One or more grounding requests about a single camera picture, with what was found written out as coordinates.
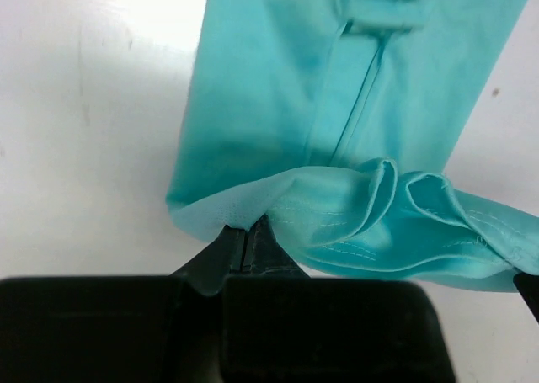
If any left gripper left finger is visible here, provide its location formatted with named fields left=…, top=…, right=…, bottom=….
left=1, top=227, right=246, bottom=382

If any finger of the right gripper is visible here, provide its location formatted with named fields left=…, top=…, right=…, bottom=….
left=513, top=273, right=539, bottom=316

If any teal t shirt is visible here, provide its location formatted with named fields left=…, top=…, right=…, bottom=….
left=166, top=0, right=538, bottom=291

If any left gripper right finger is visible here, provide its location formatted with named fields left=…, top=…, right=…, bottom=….
left=221, top=218, right=455, bottom=382

